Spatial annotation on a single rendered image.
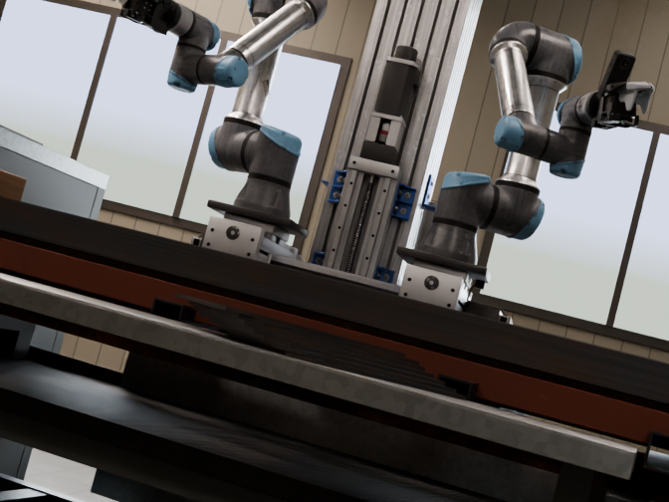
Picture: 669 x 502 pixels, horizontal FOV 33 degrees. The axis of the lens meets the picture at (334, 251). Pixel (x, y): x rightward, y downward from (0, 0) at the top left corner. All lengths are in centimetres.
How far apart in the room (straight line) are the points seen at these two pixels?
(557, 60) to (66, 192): 129
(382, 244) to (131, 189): 346
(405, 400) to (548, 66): 173
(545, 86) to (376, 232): 56
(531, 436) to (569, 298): 454
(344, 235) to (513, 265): 297
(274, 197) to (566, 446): 171
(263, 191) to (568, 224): 319
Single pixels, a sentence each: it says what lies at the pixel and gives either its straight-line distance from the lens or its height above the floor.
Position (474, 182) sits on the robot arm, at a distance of 279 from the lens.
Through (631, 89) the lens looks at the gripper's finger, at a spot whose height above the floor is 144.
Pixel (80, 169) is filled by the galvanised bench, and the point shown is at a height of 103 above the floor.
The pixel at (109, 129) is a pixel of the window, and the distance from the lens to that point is 638.
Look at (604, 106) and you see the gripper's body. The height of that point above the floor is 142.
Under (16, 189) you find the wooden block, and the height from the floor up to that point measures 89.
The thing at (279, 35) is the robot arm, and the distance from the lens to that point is 286.
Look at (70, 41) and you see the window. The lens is 660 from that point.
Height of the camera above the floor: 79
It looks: 4 degrees up
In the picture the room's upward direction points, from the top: 15 degrees clockwise
